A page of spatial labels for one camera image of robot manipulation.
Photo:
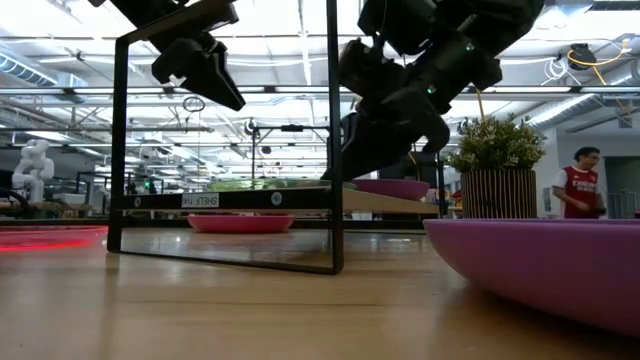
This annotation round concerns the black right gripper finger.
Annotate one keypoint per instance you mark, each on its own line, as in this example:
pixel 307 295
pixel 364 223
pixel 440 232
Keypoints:
pixel 375 145

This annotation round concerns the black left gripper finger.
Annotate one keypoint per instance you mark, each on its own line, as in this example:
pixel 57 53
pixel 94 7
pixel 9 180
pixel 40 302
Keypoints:
pixel 220 85

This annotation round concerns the wooden shelf black metal frame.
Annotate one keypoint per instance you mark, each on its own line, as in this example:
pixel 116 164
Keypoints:
pixel 335 150

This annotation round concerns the pink plate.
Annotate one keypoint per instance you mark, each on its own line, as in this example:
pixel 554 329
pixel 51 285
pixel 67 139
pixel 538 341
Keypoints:
pixel 240 224

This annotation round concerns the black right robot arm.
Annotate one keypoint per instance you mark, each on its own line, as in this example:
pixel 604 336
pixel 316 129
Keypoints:
pixel 500 20

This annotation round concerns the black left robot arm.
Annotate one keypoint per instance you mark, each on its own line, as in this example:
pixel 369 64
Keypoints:
pixel 97 2

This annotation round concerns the black monitor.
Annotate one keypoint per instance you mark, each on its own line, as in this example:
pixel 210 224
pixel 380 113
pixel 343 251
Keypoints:
pixel 427 167

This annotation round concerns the green plant in striped pot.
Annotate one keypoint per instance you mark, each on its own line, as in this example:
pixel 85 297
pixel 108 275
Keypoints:
pixel 495 150

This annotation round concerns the white humanoid robot figure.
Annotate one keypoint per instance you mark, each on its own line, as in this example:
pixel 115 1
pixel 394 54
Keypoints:
pixel 32 170

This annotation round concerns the person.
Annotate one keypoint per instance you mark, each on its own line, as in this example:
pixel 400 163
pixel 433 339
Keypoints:
pixel 577 192

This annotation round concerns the black aluminium table frame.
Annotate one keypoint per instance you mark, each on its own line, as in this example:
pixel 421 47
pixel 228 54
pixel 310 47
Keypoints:
pixel 390 224

